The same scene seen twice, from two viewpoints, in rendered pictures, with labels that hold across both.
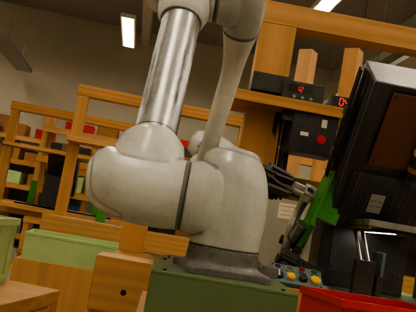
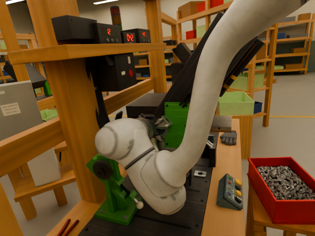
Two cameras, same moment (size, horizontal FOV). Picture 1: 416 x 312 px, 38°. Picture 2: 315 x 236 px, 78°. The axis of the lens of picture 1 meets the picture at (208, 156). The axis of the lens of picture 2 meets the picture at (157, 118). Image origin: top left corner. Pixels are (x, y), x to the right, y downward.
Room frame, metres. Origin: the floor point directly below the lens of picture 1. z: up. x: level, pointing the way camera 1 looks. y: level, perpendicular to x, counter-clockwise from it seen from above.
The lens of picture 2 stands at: (1.72, 0.41, 1.50)
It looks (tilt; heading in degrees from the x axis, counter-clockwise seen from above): 19 degrees down; 294
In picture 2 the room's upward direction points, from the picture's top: 6 degrees counter-clockwise
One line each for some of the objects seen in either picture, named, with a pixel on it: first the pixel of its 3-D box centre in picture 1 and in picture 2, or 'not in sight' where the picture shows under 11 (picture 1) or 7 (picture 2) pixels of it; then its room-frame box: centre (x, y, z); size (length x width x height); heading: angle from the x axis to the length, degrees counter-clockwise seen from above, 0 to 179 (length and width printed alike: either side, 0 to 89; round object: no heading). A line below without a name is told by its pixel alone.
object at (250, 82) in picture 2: not in sight; (214, 59); (2.26, -3.95, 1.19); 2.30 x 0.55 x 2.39; 137
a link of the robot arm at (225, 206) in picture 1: (227, 196); not in sight; (1.32, -0.06, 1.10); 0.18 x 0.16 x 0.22; 91
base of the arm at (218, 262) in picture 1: (229, 262); not in sight; (1.33, -0.09, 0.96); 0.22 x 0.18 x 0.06; 102
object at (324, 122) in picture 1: (309, 136); (116, 71); (2.25, -0.37, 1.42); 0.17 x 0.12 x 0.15; 92
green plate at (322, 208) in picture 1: (327, 202); (178, 122); (1.98, -0.41, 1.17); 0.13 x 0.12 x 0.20; 92
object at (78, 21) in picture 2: (270, 85); (78, 29); (2.25, -0.19, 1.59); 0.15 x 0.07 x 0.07; 92
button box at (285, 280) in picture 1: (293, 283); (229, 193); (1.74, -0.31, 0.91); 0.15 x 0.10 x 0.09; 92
